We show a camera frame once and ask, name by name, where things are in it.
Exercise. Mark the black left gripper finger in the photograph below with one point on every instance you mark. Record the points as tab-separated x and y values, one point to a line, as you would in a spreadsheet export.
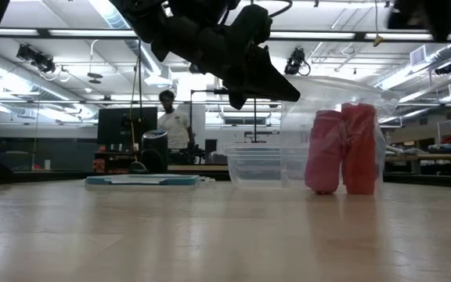
268	80

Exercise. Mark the clear lid blue rim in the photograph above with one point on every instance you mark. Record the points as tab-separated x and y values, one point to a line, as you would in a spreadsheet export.
143	180

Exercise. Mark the black pendant lamp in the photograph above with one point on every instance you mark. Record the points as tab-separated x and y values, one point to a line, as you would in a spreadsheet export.
94	76

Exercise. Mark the white cabinet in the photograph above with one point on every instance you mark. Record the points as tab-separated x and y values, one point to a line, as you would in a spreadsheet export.
200	133

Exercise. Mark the black aluminium table frame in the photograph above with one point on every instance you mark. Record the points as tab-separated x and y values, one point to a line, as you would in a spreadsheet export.
33	177

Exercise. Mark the pink bandage roll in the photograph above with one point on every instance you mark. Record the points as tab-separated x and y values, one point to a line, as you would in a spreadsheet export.
323	152

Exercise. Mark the long ceiling light strip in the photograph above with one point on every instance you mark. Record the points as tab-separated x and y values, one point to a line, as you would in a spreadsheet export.
92	33

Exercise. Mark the white air vent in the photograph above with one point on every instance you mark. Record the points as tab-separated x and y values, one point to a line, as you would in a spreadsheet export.
419	55

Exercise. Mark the clear plastic container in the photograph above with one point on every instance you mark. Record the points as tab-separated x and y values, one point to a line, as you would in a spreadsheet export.
253	168

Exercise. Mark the black shelf red items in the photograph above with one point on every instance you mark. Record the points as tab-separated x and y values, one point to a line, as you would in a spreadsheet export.
116	162

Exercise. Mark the black hanging camera rig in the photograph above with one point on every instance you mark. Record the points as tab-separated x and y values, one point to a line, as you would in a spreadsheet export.
35	58

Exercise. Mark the black hanging camera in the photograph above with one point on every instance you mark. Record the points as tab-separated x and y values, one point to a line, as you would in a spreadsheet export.
296	60

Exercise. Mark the wooden workbench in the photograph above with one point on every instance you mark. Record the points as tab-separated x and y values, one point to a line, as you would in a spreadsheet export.
444	157

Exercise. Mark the person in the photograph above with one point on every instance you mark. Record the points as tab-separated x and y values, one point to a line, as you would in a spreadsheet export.
176	129

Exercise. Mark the black monitor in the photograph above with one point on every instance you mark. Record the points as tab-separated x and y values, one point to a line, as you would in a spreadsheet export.
112	125

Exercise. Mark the yellow hanging plug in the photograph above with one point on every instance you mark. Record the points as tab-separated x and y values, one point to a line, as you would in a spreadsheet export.
377	39

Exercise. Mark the black wall speaker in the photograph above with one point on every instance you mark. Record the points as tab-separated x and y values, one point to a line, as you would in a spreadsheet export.
442	69

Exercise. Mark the red bandage roll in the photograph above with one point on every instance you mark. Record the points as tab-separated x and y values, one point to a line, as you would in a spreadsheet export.
360	152

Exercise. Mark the black dome camera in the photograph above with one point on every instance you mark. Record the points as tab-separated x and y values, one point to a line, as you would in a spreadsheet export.
195	69

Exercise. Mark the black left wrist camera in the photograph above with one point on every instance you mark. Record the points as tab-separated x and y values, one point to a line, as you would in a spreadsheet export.
237	101

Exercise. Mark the clear zip bag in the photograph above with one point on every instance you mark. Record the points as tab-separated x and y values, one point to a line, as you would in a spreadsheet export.
300	129

